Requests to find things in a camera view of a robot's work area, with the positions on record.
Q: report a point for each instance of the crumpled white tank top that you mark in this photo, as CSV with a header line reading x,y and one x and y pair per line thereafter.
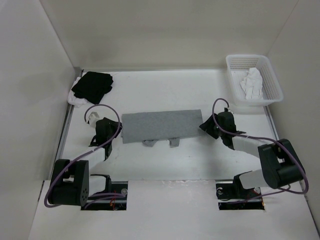
x,y
252,85

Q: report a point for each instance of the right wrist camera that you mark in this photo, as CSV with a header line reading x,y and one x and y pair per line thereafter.
x,y
228,110

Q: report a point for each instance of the grey tank top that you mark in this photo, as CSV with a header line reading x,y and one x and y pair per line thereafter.
x,y
150,127

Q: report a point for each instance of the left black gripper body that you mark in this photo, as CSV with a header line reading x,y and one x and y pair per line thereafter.
x,y
110,137

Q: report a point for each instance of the folded black tank top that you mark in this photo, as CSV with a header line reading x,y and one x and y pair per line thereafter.
x,y
93,86

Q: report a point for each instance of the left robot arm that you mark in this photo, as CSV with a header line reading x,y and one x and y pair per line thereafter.
x,y
72,182

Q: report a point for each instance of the folded white tank top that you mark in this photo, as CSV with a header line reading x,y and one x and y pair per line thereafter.
x,y
72,99

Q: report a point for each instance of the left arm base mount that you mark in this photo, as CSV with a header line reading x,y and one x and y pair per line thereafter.
x,y
112,199

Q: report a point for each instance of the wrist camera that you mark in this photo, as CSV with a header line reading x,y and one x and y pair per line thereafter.
x,y
228,110
93,118

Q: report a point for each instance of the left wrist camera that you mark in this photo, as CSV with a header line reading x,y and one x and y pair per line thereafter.
x,y
93,118

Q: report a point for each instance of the white plastic basket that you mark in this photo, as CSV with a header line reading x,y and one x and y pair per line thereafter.
x,y
238,68

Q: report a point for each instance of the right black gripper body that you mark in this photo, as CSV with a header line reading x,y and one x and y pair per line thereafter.
x,y
216,120

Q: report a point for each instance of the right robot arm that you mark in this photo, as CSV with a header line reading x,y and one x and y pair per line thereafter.
x,y
280,165

